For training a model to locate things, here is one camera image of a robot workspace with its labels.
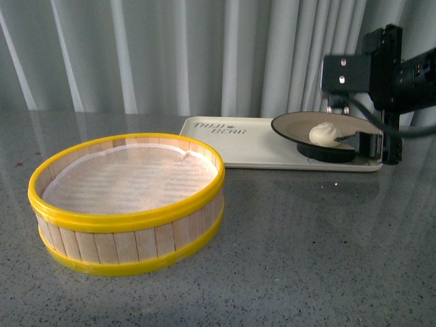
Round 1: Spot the white rectangular tray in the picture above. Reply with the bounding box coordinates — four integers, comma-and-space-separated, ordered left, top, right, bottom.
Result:
180, 116, 382, 172

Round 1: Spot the white steamer liner cloth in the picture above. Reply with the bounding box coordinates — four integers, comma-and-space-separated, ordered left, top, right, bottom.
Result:
42, 144, 218, 215

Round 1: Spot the white steamed bun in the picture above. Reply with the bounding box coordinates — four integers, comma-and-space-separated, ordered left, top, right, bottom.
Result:
309, 122, 342, 148

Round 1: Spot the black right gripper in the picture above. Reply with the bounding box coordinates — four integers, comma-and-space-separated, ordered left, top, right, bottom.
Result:
334, 25, 435, 165

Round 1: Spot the grey pleated curtain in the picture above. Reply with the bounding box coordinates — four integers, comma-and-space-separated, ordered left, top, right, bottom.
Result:
1, 1, 435, 118

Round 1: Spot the wooden steamer with yellow rims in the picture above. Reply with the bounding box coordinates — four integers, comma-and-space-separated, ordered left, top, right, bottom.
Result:
28, 133, 225, 276

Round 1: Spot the black cable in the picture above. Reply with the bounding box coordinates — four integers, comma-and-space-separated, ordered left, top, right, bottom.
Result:
342, 93, 436, 139

